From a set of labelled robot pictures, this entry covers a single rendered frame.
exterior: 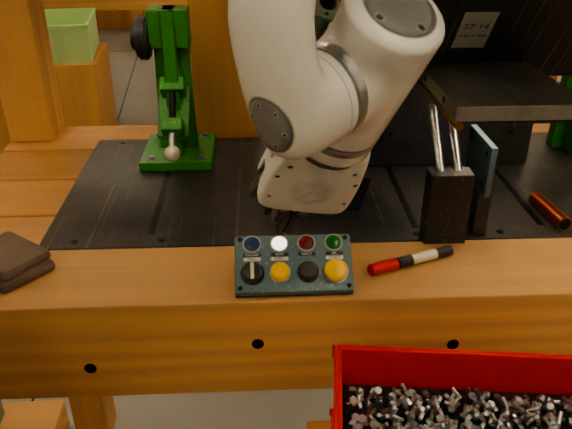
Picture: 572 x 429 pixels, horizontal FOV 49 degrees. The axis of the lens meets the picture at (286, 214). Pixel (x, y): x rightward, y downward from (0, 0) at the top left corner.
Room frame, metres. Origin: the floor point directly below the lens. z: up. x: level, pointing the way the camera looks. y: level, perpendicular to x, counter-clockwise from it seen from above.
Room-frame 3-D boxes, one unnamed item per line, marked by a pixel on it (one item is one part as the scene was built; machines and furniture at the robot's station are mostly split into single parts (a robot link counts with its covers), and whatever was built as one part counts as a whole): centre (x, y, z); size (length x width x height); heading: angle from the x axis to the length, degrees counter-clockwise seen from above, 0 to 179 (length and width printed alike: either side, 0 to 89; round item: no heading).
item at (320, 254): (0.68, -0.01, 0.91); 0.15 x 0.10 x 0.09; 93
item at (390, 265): (0.72, -0.17, 0.91); 0.13 x 0.02 x 0.02; 114
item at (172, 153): (1.01, 0.20, 0.96); 0.06 x 0.03 x 0.06; 3
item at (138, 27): (1.10, 0.25, 1.12); 0.07 x 0.03 x 0.08; 3
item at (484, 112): (0.89, -0.27, 1.11); 0.39 x 0.16 x 0.03; 3
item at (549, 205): (0.85, -0.41, 0.91); 0.09 x 0.02 x 0.02; 9
